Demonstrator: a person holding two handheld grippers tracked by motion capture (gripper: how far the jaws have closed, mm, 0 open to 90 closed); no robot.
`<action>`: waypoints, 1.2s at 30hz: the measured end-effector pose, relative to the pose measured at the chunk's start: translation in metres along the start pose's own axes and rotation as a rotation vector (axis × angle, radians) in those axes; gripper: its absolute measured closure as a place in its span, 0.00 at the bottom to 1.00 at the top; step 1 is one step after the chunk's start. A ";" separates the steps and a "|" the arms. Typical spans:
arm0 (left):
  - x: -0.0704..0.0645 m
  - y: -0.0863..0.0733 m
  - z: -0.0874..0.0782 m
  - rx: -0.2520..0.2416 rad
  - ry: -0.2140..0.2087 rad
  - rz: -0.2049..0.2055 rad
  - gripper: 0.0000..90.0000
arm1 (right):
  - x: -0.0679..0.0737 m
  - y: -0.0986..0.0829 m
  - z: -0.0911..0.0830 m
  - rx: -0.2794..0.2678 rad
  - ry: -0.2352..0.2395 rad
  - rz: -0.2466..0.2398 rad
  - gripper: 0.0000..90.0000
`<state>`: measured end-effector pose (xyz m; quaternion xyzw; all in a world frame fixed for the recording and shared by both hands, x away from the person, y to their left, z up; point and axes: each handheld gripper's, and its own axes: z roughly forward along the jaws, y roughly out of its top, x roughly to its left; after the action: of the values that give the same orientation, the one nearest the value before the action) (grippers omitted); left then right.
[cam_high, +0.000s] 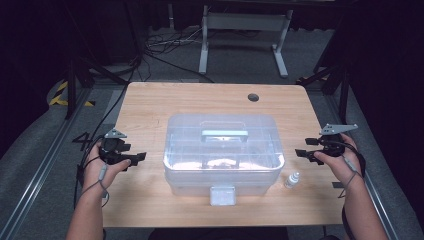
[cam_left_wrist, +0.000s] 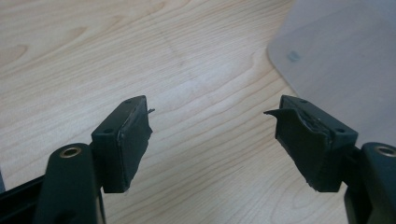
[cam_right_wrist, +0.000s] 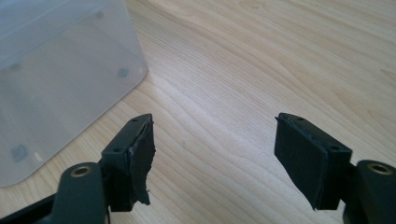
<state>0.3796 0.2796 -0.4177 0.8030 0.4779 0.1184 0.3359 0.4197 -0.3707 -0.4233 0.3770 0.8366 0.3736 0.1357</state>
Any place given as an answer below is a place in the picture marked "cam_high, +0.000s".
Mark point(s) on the person's left hand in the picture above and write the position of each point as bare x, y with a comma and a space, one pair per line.
95, 175

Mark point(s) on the small white dropper bottle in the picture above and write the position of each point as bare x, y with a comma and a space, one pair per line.
292, 180

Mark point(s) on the white table leg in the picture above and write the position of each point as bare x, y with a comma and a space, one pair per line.
245, 21

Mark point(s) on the person's dark clothing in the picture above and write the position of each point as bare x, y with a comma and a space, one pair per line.
216, 234

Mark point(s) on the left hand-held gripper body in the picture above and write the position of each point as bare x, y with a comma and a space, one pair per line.
110, 150

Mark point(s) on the yellow black floor tape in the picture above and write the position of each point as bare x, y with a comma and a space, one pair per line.
60, 98

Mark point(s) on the clear plastic storage box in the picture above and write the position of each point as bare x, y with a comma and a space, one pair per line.
223, 156

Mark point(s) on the person's right hand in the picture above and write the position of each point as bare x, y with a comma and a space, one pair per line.
343, 166

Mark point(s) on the aluminium floor rail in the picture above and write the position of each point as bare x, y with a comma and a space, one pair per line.
36, 176
376, 200

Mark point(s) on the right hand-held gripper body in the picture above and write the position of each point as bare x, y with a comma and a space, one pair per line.
333, 145

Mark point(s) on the black tripod stand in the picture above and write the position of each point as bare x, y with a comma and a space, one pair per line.
343, 93
71, 86

